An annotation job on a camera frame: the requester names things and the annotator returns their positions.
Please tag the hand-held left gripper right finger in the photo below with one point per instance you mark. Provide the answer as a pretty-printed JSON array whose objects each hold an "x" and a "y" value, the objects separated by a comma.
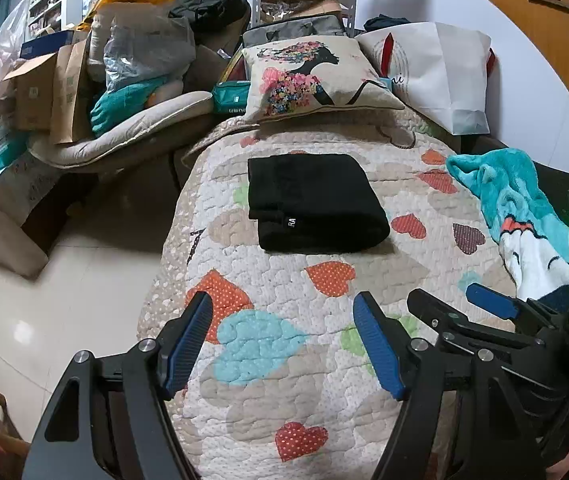
[{"x": 379, "y": 345}]

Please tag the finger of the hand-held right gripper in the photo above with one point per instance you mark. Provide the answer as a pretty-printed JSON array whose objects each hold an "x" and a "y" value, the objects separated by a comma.
[
  {"x": 434, "y": 310},
  {"x": 489, "y": 300}
]

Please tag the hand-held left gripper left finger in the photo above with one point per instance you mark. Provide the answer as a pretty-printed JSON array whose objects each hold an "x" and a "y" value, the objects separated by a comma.
[{"x": 187, "y": 345}]

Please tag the black pants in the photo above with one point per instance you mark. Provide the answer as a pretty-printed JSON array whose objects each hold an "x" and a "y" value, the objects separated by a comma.
[{"x": 309, "y": 195}]

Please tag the heart-patterned quilt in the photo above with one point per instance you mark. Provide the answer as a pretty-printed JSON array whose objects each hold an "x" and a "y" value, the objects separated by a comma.
[{"x": 264, "y": 350}]

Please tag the teal printed fleece blanket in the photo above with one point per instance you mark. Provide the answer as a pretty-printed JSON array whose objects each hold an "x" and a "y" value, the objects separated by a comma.
[{"x": 509, "y": 200}]

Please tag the beige padded mat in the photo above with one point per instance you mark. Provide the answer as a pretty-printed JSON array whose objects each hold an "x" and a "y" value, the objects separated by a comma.
[{"x": 129, "y": 135}]

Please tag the white paper bag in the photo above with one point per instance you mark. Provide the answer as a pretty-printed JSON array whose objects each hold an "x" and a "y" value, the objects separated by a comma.
[{"x": 444, "y": 70}]

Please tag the teal knitted cloth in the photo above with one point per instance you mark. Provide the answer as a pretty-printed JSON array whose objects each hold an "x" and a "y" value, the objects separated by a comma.
[{"x": 124, "y": 105}]

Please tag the teal tissue packet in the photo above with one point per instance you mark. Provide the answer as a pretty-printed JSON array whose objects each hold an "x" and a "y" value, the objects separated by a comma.
[{"x": 229, "y": 97}]

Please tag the floral printed cushion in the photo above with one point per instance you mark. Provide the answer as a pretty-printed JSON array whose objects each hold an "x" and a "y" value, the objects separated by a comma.
[{"x": 314, "y": 75}]

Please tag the wooden door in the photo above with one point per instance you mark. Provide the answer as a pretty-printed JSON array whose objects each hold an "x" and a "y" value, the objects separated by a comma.
[{"x": 539, "y": 35}]

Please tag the brown paper bag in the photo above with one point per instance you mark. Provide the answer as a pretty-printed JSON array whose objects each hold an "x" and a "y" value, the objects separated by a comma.
[{"x": 69, "y": 95}]

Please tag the dark cloth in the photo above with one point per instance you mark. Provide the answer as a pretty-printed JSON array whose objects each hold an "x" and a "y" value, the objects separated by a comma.
[{"x": 387, "y": 21}]

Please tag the cardboard box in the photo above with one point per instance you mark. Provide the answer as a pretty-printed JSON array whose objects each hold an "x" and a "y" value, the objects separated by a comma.
[{"x": 32, "y": 95}]

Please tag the clear plastic bag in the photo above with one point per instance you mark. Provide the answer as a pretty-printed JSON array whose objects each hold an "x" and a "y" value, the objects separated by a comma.
[{"x": 134, "y": 45}]

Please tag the grey bag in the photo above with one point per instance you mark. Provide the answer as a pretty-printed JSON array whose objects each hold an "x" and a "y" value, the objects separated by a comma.
[{"x": 294, "y": 27}]

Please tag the blue box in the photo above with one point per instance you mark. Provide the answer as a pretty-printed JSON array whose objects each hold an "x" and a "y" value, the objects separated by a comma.
[{"x": 44, "y": 45}]

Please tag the flat brown cardboard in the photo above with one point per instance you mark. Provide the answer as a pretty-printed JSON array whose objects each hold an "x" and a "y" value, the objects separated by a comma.
[{"x": 304, "y": 0}]

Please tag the black bag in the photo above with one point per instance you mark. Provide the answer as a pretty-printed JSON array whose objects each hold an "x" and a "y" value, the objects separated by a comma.
[{"x": 209, "y": 5}]

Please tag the white plastic bag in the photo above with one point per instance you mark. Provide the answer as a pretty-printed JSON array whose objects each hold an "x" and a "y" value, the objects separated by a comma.
[{"x": 9, "y": 40}]

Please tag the white shelf unit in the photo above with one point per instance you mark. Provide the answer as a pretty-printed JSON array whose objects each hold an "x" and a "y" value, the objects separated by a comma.
[{"x": 54, "y": 5}]

